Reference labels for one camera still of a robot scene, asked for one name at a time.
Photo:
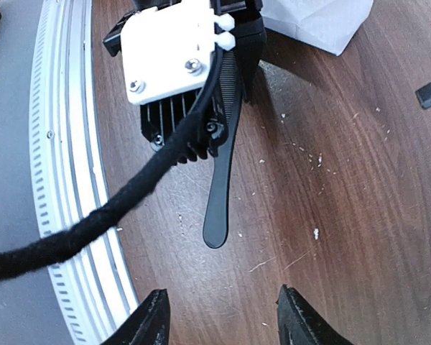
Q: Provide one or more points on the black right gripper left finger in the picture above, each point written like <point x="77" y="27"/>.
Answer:
<point x="148" y="324"/>

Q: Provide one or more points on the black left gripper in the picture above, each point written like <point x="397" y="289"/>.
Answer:
<point x="197" y="118"/>

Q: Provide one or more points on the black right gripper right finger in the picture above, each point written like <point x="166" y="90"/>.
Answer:
<point x="299" y="323"/>

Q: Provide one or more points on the black handled comb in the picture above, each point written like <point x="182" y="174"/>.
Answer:
<point x="215" y="227"/>

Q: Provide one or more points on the white paper bag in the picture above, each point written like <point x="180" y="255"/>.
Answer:
<point x="328" y="25"/>

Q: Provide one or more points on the aluminium front rail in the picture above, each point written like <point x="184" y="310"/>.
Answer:
<point x="93" y="289"/>

